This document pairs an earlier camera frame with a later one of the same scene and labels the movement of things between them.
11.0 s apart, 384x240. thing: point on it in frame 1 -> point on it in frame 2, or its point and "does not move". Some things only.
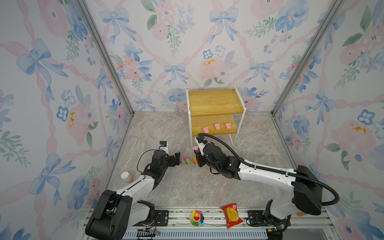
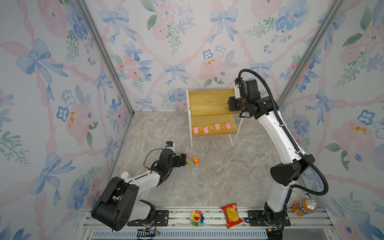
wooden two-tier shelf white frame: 215,111 does not move
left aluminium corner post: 106,54 does not move
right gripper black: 199,161 -> 231,102
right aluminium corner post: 309,52 does not move
